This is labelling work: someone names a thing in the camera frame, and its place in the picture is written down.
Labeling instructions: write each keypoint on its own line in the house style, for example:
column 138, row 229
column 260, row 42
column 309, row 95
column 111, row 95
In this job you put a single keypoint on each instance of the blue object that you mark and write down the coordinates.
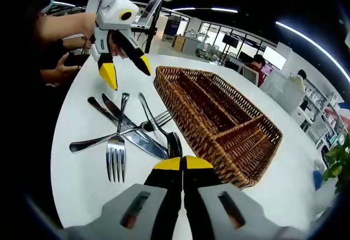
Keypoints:
column 318, row 180

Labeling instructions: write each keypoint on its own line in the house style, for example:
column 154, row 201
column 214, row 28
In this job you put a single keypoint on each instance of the white partition panel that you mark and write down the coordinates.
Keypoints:
column 92, row 6

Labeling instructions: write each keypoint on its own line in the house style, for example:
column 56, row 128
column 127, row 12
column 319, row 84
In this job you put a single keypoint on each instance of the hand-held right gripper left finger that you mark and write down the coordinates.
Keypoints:
column 109, row 218

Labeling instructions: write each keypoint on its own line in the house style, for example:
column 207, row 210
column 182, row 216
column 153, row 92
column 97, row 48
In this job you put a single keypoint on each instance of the black television on stand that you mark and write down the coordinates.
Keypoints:
column 230, row 40

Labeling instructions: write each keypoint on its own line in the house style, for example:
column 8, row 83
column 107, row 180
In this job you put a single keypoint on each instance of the green potted plant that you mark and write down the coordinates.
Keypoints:
column 337, row 163

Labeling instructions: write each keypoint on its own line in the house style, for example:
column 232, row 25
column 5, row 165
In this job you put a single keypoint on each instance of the silver knife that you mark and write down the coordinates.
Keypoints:
column 109, row 104
column 153, row 147

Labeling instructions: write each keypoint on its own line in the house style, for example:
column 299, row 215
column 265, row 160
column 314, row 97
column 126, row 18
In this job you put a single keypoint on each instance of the white mesh office chair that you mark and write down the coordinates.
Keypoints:
column 279, row 92

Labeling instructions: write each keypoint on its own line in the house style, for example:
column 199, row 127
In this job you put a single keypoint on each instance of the silver laptop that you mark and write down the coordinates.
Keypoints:
column 153, row 7

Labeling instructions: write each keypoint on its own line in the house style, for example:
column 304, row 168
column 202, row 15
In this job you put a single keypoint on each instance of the blue standing banner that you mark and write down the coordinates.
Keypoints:
column 171, row 28

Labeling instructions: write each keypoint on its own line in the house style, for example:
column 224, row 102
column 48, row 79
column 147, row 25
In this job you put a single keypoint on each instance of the person's left hand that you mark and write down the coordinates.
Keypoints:
column 87, row 26

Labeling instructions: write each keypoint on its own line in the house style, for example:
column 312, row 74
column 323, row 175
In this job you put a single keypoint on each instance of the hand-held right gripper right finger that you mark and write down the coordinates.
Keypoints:
column 207, row 204

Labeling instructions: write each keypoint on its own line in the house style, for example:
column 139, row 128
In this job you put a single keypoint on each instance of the black desk monitor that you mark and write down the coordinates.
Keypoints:
column 244, row 57

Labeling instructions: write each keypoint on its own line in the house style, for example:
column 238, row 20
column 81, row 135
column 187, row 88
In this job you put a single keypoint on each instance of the long curved ceiling light strip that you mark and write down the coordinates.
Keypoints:
column 300, row 32

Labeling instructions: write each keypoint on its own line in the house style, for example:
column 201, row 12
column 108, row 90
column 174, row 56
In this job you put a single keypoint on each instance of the wooden cabinet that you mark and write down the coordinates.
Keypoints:
column 179, row 43

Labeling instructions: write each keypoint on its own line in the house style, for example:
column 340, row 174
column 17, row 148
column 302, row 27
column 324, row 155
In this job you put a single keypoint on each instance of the brown wicker storage slot tray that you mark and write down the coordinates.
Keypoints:
column 191, row 119

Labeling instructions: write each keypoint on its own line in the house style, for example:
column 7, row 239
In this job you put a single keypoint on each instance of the black laptop stand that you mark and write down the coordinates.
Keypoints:
column 156, row 21

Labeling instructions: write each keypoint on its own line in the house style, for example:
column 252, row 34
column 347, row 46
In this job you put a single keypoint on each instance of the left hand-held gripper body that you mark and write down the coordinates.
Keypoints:
column 112, row 13

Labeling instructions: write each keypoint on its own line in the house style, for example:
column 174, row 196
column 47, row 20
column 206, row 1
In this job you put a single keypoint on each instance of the black handheld device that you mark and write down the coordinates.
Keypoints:
column 75, row 59

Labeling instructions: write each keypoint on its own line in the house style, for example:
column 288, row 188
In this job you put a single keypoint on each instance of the silver fork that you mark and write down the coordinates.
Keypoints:
column 87, row 143
column 116, row 147

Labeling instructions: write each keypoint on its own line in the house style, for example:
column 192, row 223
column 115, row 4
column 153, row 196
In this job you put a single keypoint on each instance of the white wall screen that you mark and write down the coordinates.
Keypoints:
column 274, row 57

